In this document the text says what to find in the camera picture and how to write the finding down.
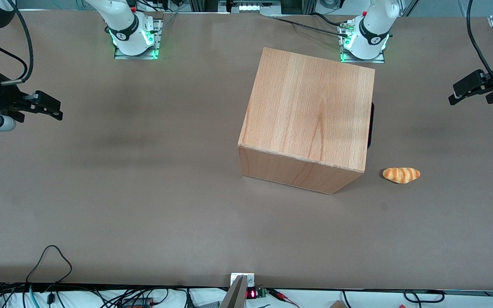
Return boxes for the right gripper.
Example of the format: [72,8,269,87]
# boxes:
[0,71,64,123]

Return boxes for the black box handle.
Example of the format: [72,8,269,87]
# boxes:
[367,103,375,149]

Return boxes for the light wooden drawer cabinet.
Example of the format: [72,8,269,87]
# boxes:
[238,47,375,195]

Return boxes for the toy bread roll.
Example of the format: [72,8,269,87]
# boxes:
[382,167,421,184]

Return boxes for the orange and black device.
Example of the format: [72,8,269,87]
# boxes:
[120,297,153,308]

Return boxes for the white device with lights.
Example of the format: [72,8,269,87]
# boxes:
[227,0,273,13]

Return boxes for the aluminium profile bar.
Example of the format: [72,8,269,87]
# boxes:
[220,275,248,308]

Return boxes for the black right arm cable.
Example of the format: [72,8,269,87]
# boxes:
[0,0,34,85]

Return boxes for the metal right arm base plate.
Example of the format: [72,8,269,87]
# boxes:
[114,18,162,60]

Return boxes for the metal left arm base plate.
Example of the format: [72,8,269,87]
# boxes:
[339,21,386,64]

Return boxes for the black looped cable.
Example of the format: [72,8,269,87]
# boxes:
[25,245,73,308]

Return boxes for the black cable on table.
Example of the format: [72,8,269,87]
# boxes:
[270,16,350,37]

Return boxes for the black coiled cable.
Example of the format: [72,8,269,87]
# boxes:
[403,290,446,304]

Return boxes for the metal profile bracket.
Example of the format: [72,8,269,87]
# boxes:
[231,272,255,288]

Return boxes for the red and black probe wires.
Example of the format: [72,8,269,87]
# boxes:
[268,289,300,308]

